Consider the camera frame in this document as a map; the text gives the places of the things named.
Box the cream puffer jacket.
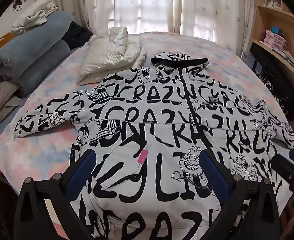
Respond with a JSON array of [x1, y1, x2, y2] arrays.
[[76, 26, 147, 85]]

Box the pink drawer boxes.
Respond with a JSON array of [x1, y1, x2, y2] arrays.
[[263, 29, 288, 52]]

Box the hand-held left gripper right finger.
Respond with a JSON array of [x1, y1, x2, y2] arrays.
[[199, 149, 281, 240]]

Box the light wooden shelf desk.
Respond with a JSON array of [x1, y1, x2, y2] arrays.
[[247, 0, 294, 85]]

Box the row of books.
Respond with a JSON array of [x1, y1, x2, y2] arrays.
[[264, 0, 282, 9]]

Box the white clothes pile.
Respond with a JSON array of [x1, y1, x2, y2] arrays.
[[11, 0, 59, 34]]

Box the papers on desk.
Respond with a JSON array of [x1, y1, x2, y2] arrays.
[[282, 50, 294, 72]]

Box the black and white printed jacket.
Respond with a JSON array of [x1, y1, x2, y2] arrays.
[[13, 51, 294, 240]]

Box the white sheer curtain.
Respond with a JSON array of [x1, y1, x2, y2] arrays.
[[46, 0, 256, 43]]

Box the blue and white box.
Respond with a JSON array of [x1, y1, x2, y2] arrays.
[[240, 51, 262, 73]]

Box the blue rolled duvet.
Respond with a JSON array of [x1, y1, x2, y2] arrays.
[[0, 11, 72, 98]]

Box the black garment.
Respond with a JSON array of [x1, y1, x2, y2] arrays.
[[62, 21, 94, 48]]

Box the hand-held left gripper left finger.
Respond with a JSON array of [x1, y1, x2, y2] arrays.
[[13, 152, 97, 240]]

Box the grey beige cloth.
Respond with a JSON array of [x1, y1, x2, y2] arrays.
[[0, 81, 21, 128]]

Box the cartoon face wall sticker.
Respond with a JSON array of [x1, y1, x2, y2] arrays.
[[13, 0, 29, 13]]

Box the black bag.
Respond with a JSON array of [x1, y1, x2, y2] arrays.
[[250, 42, 294, 120]]

